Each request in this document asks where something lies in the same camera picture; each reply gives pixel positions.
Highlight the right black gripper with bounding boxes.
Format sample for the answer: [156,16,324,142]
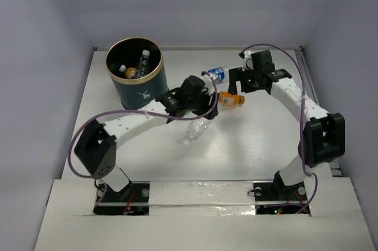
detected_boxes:
[227,66,261,96]

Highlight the clear bottle white cap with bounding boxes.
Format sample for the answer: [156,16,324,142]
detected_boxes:
[183,118,212,145]

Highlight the small orange bottle barcode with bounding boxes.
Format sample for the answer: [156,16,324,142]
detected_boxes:
[218,92,245,106]

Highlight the clear crushed bottle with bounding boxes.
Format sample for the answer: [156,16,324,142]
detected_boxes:
[136,50,151,79]

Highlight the tall orange blue tea bottle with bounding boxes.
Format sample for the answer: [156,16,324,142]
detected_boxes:
[119,64,137,79]

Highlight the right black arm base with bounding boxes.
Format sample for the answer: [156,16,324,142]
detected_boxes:
[247,180,310,216]

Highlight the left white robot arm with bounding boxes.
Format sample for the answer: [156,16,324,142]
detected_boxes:
[73,72,218,201]

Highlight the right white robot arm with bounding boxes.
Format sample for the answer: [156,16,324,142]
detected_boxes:
[228,50,345,201]

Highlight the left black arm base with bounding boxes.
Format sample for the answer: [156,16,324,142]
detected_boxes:
[93,180,150,216]

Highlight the dark bin with gold rim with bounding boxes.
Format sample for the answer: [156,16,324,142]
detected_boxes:
[105,37,169,109]

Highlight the blue label water bottle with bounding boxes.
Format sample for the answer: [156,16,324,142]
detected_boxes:
[206,65,237,83]

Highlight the silver foil tape strip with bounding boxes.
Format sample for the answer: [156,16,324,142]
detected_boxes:
[148,181,256,216]

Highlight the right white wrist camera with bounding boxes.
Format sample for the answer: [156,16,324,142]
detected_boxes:
[239,50,255,70]

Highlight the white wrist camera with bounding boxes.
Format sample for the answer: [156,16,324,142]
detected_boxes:
[239,50,255,70]
[200,73,217,94]

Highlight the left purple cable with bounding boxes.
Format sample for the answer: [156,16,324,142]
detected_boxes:
[67,72,219,204]

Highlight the purple cable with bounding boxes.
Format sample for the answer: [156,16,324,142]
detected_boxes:
[67,72,219,204]
[240,44,319,215]

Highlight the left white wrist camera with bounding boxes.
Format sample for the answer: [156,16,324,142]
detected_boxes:
[200,73,217,94]

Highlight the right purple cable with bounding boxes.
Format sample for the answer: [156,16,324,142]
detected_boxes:
[240,44,319,215]

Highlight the metal rail at table edge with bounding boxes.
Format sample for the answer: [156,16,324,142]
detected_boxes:
[294,46,342,178]

